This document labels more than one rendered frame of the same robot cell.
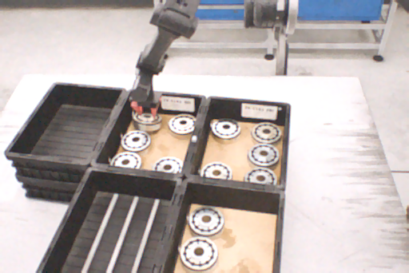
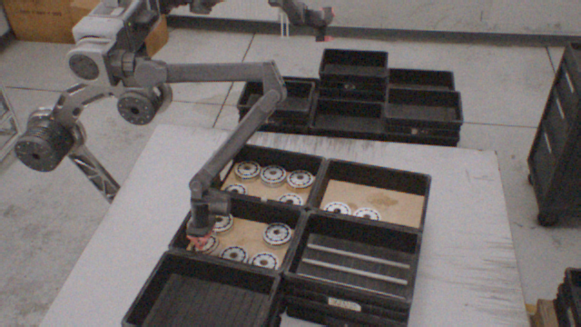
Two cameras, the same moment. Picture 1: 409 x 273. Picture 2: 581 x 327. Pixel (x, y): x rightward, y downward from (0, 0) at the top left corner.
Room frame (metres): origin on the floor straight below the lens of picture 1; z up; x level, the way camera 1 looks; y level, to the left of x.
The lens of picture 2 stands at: (0.79, 1.47, 2.33)
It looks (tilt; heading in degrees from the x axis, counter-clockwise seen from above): 40 degrees down; 276
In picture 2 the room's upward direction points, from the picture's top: 2 degrees counter-clockwise
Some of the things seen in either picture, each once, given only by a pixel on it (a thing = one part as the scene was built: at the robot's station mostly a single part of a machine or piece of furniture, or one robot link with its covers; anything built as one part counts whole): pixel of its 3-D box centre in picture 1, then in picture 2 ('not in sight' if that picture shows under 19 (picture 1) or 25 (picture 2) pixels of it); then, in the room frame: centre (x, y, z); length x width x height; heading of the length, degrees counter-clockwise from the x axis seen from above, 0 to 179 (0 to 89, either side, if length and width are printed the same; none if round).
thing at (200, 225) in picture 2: (145, 91); (201, 218); (1.21, 0.19, 0.99); 0.10 x 0.07 x 0.07; 77
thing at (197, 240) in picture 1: (199, 253); (367, 218); (0.65, 0.02, 0.86); 0.10 x 0.10 x 0.01
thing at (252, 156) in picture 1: (264, 154); (273, 173); (1.01, -0.20, 0.86); 0.10 x 0.10 x 0.01
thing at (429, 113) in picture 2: not in sight; (418, 136); (0.30, -1.12, 0.37); 0.40 x 0.30 x 0.45; 175
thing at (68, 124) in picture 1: (73, 132); (205, 311); (1.16, 0.46, 0.87); 0.40 x 0.30 x 0.11; 168
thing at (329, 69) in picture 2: not in sight; (351, 93); (0.66, -1.55, 0.37); 0.40 x 0.30 x 0.45; 175
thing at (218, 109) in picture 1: (241, 150); (267, 184); (1.03, -0.13, 0.87); 0.40 x 0.30 x 0.11; 168
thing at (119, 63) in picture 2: not in sight; (124, 64); (1.43, -0.02, 1.45); 0.09 x 0.08 x 0.12; 85
